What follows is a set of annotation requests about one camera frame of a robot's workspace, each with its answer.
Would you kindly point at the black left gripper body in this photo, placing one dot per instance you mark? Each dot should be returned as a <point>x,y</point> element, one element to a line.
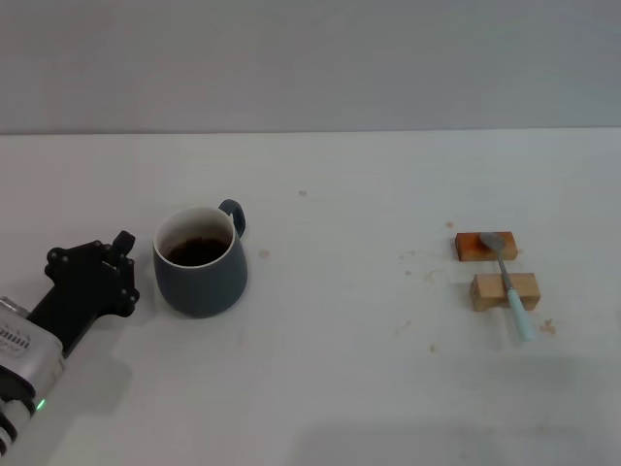
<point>77,291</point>

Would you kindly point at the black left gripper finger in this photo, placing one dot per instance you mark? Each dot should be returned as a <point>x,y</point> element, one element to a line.
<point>130,289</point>
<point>124,242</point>

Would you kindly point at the dark grey coffee mug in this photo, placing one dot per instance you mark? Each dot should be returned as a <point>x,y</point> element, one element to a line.
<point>204,286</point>

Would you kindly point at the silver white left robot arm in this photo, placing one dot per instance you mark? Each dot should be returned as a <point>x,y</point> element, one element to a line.
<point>24,352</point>

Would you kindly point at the orange stained wooden block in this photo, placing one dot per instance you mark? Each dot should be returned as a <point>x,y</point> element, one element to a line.
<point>468,247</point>

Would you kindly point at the light wooden notched block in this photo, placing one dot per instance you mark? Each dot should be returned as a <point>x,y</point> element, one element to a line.
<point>487,291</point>

